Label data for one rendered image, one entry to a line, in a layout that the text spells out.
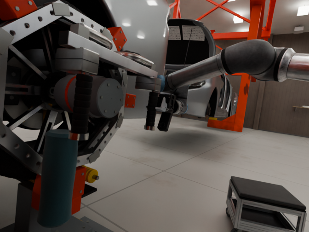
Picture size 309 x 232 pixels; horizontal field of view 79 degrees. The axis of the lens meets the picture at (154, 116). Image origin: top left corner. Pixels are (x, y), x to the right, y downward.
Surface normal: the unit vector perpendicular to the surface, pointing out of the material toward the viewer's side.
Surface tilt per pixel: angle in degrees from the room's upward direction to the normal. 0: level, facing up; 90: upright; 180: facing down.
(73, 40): 90
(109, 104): 90
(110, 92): 90
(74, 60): 90
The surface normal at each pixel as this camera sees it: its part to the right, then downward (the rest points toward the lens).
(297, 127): -0.55, -0.02
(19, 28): 0.88, 0.14
